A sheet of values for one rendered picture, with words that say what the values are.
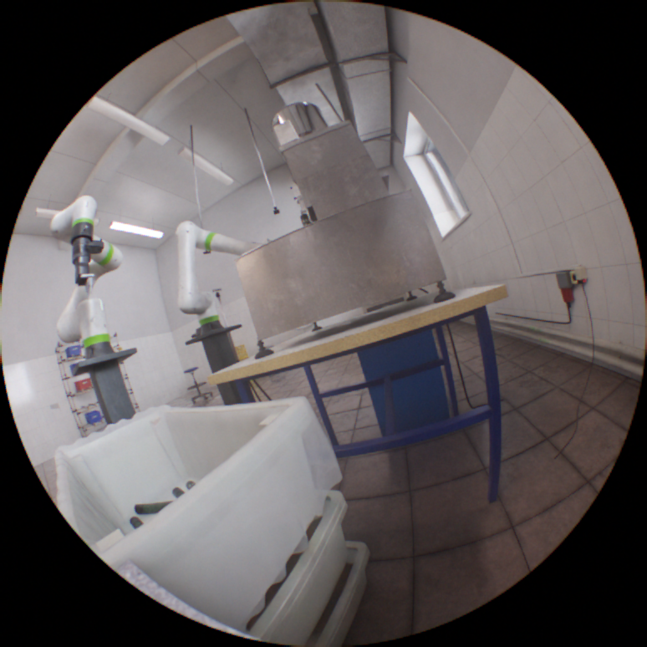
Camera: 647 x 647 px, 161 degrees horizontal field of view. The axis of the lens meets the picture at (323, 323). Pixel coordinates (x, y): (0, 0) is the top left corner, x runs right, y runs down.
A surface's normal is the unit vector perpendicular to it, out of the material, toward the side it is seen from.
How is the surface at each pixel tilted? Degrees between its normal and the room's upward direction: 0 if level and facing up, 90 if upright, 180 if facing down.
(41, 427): 90
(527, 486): 0
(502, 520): 0
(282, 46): 174
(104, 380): 90
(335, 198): 90
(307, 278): 90
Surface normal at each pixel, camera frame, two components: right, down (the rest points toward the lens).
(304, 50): 0.22, 0.98
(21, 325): 0.92, -0.30
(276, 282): -0.23, 0.10
